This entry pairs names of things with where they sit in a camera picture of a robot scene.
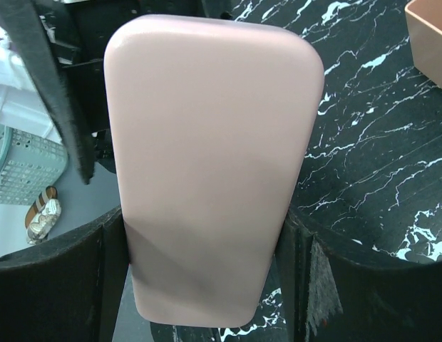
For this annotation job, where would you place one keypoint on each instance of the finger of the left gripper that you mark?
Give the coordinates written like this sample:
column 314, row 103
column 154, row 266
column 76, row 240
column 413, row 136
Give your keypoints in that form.
column 23, row 24

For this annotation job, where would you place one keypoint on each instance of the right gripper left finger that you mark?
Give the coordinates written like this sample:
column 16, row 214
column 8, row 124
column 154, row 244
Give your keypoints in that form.
column 68, row 288

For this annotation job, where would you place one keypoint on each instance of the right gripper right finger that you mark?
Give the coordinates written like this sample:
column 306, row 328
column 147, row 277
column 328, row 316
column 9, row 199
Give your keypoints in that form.
column 334, row 289

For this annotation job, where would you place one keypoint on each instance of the pink glasses case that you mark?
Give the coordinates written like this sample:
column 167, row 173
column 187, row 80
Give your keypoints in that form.
column 210, row 121

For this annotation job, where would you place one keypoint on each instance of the grey perforated basket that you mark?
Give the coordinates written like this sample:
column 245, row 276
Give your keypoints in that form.
column 28, row 164

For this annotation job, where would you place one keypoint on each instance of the orange desk organizer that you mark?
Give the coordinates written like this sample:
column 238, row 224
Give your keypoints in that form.
column 424, row 23

